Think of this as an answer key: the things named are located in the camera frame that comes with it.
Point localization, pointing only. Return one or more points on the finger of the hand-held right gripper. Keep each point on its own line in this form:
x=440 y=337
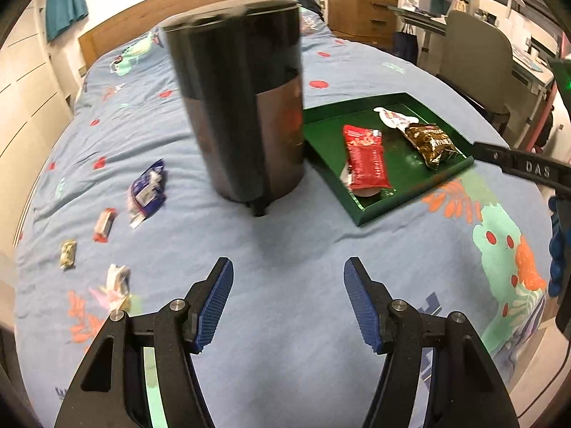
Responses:
x=561 y=249
x=522 y=165

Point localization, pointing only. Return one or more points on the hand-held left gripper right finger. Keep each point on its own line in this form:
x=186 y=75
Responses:
x=363 y=307

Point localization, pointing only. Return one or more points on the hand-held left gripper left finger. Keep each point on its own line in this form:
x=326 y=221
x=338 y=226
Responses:
x=214 y=307

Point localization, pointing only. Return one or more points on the brown oatmeal snack packet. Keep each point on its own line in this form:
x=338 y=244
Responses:
x=432 y=145

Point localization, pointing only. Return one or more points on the pink striped snack packet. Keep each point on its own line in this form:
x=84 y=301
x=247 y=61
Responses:
x=118 y=283

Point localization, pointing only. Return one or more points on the green tray box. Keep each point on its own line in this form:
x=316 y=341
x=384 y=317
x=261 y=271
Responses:
x=401 y=160

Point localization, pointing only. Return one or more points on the brown wafer bar packet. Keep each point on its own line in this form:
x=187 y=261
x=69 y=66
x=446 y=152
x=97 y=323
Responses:
x=105 y=225

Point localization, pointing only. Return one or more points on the blue and white snack packet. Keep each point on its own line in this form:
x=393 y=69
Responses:
x=145 y=189

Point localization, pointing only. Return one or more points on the pink cartoon snack packet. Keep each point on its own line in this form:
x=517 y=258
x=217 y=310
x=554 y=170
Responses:
x=390 y=117

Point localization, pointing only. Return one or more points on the long red snack packet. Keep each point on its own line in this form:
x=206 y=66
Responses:
x=368 y=160

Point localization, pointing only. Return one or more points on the small green candy packet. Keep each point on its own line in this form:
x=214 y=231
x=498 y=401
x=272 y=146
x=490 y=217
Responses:
x=68 y=254

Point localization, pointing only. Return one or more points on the desk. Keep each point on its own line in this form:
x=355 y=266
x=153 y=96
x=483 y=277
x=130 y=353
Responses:
x=533 y=69

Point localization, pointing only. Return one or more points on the beige chair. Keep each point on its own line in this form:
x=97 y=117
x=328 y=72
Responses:
x=477 y=49

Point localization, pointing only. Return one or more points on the dark paper bag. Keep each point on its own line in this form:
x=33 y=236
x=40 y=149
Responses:
x=405 y=44

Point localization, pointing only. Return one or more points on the dark cylindrical trash bin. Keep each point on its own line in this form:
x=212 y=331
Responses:
x=241 y=120

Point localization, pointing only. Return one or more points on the wooden dresser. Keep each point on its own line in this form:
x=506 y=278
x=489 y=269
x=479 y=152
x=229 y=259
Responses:
x=361 y=13

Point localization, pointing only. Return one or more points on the black backpack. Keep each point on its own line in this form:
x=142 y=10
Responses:
x=308 y=0

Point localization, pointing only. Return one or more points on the white wardrobe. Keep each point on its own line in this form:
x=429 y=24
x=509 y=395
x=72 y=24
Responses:
x=26 y=98

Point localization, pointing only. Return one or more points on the wooden headboard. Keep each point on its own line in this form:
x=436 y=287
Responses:
x=134 y=22

